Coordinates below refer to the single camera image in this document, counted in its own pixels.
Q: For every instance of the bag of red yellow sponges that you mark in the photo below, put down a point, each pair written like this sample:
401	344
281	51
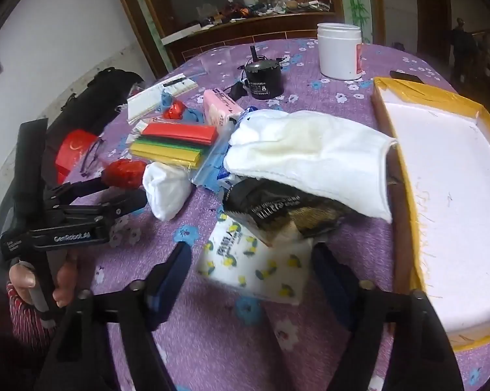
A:
179	144

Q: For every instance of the white towel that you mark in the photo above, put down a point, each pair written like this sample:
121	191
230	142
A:
317	153

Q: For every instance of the black backpack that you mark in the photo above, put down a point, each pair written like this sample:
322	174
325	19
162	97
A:
90	111

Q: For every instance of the person left hand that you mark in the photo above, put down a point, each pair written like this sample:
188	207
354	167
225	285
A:
24	280

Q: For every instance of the purple eyeglasses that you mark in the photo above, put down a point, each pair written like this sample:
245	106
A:
91	157

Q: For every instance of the black snack packet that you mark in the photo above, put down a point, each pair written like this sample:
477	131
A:
278	213

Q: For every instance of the pink tissue pack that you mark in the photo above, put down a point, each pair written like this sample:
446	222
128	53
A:
219	108

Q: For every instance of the white plastic jar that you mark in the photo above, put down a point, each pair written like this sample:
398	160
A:
340	50

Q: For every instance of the white sock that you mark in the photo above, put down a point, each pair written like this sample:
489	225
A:
167	189

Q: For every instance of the black power adapter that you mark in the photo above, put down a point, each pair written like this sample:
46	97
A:
237	91

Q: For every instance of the purple floral tablecloth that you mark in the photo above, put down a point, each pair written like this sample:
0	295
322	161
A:
219	336

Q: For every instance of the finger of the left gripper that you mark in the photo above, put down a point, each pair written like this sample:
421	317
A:
76	190
124	203

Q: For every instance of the red plastic bag ball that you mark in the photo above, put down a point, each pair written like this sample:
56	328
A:
124	173

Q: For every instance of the white notebook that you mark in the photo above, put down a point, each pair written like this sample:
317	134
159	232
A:
158	96

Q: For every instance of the lemon print tissue pack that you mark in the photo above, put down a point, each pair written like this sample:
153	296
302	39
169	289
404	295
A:
235	258

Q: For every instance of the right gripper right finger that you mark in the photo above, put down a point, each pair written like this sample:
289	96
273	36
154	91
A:
358	306

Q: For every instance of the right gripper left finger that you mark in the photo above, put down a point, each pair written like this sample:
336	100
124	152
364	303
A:
145	305

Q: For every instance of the red gift box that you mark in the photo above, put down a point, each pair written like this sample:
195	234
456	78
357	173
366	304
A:
73	147

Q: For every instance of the yellow cardboard box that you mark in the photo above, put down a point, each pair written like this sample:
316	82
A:
440	202

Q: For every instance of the black electric motor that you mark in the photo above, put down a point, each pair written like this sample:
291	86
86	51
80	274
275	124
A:
263	76

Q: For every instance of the wooden sideboard counter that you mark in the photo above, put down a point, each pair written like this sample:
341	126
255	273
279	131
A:
255	30

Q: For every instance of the black smartphone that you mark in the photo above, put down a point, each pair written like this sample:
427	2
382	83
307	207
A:
398	75

